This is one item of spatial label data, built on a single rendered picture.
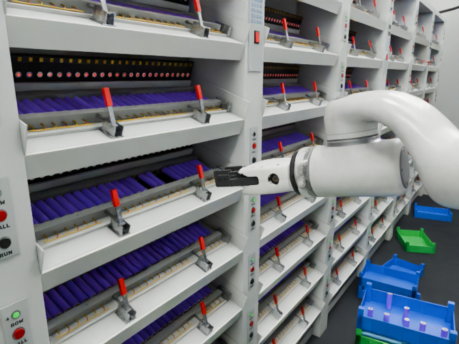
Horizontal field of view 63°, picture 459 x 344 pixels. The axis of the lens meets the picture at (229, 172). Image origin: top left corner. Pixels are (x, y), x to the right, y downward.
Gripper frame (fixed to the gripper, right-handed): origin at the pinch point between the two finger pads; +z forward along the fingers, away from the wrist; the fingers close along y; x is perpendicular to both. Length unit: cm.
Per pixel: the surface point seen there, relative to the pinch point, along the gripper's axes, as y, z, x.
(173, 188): 8.1, 24.3, -4.0
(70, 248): -22.8, 21.6, -7.3
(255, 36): 34.8, 9.8, 31.1
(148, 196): -0.1, 24.4, -3.9
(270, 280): 50, 27, -49
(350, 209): 138, 28, -50
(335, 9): 96, 8, 45
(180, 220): 4.1, 19.8, -11.0
